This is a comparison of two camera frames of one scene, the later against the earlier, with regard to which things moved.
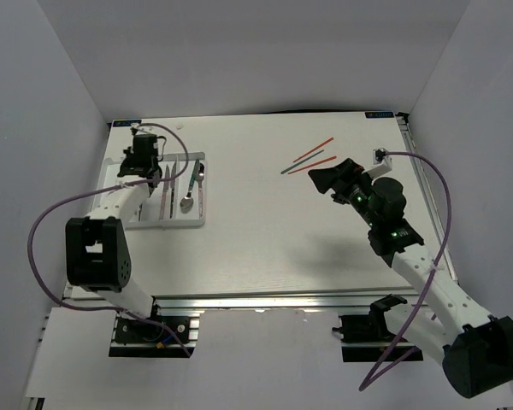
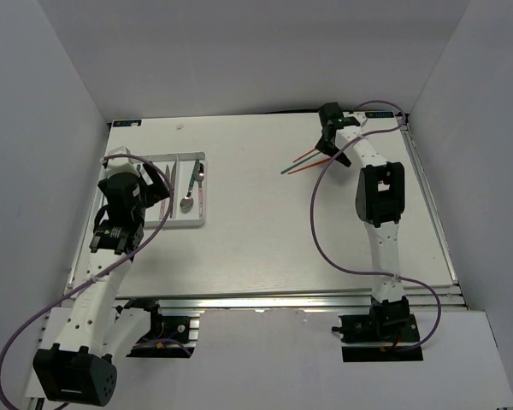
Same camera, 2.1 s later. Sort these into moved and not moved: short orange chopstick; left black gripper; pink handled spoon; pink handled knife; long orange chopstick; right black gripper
Moved: right black gripper; left black gripper
Not moved: pink handled spoon; long orange chopstick; pink handled knife; short orange chopstick
